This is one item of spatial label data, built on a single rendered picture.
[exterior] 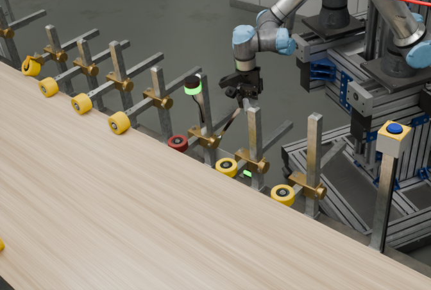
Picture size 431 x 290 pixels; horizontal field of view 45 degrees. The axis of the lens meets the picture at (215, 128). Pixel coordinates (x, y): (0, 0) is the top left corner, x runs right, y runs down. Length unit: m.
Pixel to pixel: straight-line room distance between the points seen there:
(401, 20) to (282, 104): 2.02
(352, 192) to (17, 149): 1.65
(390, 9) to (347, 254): 0.82
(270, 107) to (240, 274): 2.34
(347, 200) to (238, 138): 1.03
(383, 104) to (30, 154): 1.42
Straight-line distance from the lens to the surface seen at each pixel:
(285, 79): 4.10
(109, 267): 1.67
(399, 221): 2.69
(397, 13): 1.89
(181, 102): 3.92
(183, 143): 2.03
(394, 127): 1.56
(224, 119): 2.22
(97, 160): 2.06
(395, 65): 2.15
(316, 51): 2.51
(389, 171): 1.64
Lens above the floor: 2.15
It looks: 37 degrees down
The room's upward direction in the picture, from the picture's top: 6 degrees counter-clockwise
